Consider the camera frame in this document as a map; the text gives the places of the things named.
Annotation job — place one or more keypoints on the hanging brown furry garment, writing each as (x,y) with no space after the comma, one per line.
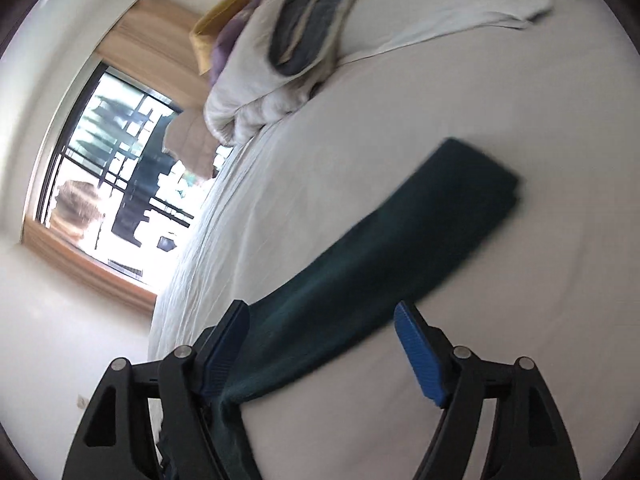
(77,207)

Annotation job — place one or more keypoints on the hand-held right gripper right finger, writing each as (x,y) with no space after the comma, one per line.
(420,355)

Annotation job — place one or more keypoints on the hanging black jacket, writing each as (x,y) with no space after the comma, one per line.
(157,150)

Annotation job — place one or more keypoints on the dark green fleece garment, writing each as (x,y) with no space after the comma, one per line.
(400,235)

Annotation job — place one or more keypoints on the hanging dark garment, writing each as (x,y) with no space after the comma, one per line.
(132,215)

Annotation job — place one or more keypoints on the wooden framed window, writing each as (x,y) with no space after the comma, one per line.
(85,160)

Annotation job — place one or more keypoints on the white pillow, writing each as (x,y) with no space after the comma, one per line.
(192,145)

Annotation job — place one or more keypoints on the small dark box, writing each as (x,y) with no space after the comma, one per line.
(167,245)

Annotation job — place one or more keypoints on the white sheeted bed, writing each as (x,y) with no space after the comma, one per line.
(500,335)

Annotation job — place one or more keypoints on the grey striped quilt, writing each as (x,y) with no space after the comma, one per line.
(300,25)

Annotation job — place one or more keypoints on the folded white towel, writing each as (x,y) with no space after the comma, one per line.
(450,0)

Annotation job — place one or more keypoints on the yellow pillow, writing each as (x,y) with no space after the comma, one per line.
(215,30)

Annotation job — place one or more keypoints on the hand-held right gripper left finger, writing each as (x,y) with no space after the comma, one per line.
(225,345)

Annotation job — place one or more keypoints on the purple cloth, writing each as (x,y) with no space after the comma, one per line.
(227,40)

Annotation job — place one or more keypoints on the white comforter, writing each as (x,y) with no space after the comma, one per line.
(250,110)

